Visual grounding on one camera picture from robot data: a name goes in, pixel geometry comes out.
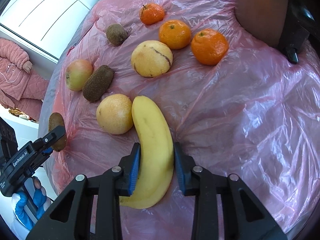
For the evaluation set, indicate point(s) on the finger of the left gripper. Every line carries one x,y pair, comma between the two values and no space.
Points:
55,140

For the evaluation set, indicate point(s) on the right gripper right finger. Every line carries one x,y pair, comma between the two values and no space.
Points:
244,215

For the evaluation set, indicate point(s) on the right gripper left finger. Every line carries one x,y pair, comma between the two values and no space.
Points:
69,216

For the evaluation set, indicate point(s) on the yellow banana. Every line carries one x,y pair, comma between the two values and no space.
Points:
157,155

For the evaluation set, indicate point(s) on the blue gloved left hand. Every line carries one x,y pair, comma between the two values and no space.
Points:
28,204

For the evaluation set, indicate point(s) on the pink quilted robe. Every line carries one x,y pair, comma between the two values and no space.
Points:
21,86

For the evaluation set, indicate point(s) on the plain yellow round fruit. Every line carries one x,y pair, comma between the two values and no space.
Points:
114,114

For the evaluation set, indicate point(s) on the red yellow apple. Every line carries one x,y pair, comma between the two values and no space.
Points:
77,73

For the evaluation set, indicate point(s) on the long brown kiwi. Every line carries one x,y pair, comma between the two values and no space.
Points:
98,83

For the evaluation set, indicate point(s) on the pink plastic sheet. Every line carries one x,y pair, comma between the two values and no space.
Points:
254,114

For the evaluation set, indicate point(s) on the white wardrobe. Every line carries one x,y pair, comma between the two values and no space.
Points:
48,25

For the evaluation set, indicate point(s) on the round brown kiwi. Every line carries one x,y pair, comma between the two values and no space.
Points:
116,34

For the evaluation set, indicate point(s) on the yellow streaked melon fruit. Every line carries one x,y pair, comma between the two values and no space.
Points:
151,58

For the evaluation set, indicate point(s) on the small stemmed tangerine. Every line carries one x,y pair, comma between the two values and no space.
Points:
151,13

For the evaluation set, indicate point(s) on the middle orange tangerine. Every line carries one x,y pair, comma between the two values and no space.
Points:
175,34

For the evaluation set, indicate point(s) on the large orange tangerine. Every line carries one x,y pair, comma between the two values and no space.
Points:
209,47

